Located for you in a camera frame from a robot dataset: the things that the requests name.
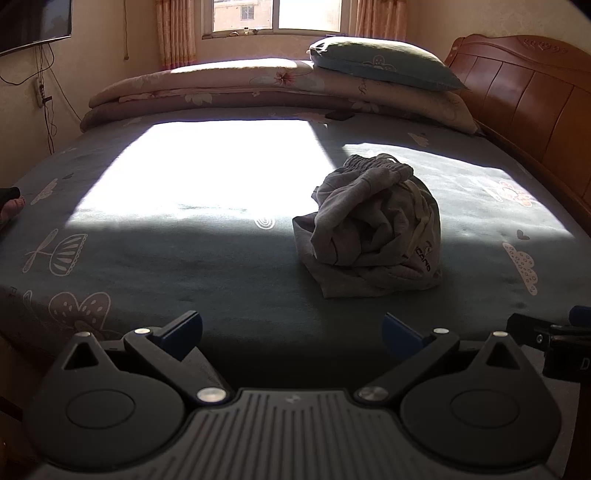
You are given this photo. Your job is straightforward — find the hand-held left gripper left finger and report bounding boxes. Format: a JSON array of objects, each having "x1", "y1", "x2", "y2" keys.
[{"x1": 48, "y1": 311, "x2": 232, "y2": 408}]

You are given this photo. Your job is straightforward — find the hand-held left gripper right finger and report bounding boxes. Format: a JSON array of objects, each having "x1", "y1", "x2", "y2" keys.
[{"x1": 356, "y1": 313, "x2": 540, "y2": 408}]

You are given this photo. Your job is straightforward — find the grey sweatpants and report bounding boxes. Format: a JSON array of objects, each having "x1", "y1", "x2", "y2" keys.
[{"x1": 292, "y1": 154, "x2": 443, "y2": 298}]

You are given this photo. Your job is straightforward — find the blue printed bed sheet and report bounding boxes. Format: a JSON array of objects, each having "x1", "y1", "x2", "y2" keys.
[{"x1": 0, "y1": 108, "x2": 591, "y2": 398}]

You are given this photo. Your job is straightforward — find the wooden bed headboard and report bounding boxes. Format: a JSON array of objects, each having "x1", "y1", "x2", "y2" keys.
[{"x1": 445, "y1": 34, "x2": 591, "y2": 232}]

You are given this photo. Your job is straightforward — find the folded floral quilt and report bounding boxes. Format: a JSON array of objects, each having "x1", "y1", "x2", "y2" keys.
[{"x1": 79, "y1": 59, "x2": 370, "y2": 134}]

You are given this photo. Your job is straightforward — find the blue printed pillow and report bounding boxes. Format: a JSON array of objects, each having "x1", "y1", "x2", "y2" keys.
[{"x1": 307, "y1": 36, "x2": 469, "y2": 92}]

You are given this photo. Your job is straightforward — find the pink striped curtain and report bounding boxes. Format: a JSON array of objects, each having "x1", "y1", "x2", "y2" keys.
[
  {"x1": 355, "y1": 0, "x2": 409, "y2": 43},
  {"x1": 156, "y1": 0, "x2": 197, "y2": 71}
]

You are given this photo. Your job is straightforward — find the window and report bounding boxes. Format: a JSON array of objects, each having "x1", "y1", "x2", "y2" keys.
[{"x1": 203, "y1": 0, "x2": 345, "y2": 38}]

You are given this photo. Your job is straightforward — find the black television cables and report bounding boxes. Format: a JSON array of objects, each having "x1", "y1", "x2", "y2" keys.
[{"x1": 0, "y1": 39, "x2": 83, "y2": 155}]

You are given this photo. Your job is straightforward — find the black wall television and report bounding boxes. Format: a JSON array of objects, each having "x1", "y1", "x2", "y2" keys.
[{"x1": 0, "y1": 0, "x2": 74, "y2": 57}]

